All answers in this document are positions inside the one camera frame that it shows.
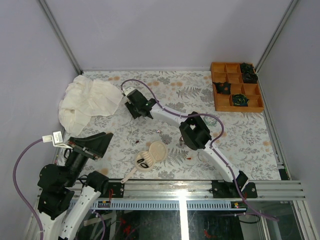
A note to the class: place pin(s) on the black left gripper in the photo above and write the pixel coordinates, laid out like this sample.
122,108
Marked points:
97,146

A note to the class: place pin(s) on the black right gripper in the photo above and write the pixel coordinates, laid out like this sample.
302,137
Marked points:
129,106

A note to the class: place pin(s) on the beige round jewelry case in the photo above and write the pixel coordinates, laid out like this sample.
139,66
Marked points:
144,161

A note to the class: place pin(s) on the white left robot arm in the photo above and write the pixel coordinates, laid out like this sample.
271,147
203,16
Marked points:
56,182

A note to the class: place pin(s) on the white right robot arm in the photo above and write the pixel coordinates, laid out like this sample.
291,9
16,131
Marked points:
194,132

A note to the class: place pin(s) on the crumpled white cloth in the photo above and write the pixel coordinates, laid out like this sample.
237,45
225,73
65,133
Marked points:
85,98

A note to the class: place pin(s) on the black flower orange dots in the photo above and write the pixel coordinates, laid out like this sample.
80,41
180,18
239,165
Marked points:
223,88

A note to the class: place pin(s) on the black flower yellow green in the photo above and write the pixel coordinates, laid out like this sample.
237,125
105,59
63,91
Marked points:
239,100

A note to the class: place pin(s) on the wooden compartment tray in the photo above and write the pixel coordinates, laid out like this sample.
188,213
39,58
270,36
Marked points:
230,72

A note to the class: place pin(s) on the floral patterned table mat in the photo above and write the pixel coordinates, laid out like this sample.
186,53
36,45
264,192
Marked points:
242,137

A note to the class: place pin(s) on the black fabric flower top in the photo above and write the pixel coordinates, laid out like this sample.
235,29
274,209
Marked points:
247,68

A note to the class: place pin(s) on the black fabric flower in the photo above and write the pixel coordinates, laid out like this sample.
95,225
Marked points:
247,68
249,78

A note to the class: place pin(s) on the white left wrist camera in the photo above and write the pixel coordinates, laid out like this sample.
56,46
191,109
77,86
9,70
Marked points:
56,139

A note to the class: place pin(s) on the aluminium front rail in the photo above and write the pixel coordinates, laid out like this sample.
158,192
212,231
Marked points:
256,190

